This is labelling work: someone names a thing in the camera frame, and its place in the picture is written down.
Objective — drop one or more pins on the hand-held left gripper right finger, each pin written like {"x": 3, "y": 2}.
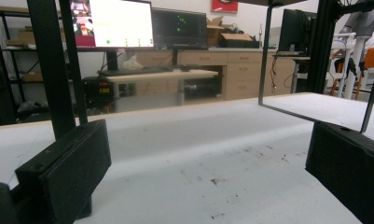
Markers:
{"x": 346, "y": 171}

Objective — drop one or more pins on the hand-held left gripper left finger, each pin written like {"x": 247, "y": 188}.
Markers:
{"x": 69, "y": 174}

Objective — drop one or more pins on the black power supply unit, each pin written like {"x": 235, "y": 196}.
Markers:
{"x": 97, "y": 90}

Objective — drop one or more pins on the flat cardboard box on rack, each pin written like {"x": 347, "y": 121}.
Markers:
{"x": 32, "y": 76}

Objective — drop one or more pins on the white stand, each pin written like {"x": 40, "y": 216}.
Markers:
{"x": 355, "y": 62}

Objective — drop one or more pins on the black metal shelf rack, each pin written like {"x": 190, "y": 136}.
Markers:
{"x": 7, "y": 81}

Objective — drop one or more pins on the orange chair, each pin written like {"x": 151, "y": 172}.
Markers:
{"x": 372, "y": 59}

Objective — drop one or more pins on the black keyboard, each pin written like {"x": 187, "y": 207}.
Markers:
{"x": 135, "y": 71}

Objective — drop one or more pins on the white plastic bag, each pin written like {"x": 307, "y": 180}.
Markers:
{"x": 132, "y": 63}

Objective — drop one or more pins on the scattered brown crumbs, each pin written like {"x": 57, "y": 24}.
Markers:
{"x": 217, "y": 181}

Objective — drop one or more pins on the light wooden desk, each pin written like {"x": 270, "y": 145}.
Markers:
{"x": 163, "y": 75}

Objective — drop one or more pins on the large cardboard box on rack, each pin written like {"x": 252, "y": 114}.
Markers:
{"x": 26, "y": 36}

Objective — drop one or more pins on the wooden drawer cabinet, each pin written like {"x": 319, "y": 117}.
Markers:
{"x": 237, "y": 71}

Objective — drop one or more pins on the black monitor back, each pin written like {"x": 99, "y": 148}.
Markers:
{"x": 295, "y": 29}

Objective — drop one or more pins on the monitor with white screen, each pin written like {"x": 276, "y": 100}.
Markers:
{"x": 119, "y": 23}

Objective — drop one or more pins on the low cardboard box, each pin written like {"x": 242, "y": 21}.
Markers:
{"x": 237, "y": 39}

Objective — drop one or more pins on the monitor with dark screen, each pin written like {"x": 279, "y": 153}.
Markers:
{"x": 180, "y": 28}

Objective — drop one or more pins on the open cardboard box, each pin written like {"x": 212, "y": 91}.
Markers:
{"x": 213, "y": 34}

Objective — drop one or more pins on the thick black stand post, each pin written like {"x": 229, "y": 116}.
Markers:
{"x": 51, "y": 68}

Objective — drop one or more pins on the black aluminium profile post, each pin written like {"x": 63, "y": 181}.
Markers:
{"x": 320, "y": 46}

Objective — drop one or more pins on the thin black metal frame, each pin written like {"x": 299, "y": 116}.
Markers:
{"x": 265, "y": 62}

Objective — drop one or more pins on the red wall poster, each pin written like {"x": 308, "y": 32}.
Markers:
{"x": 224, "y": 5}

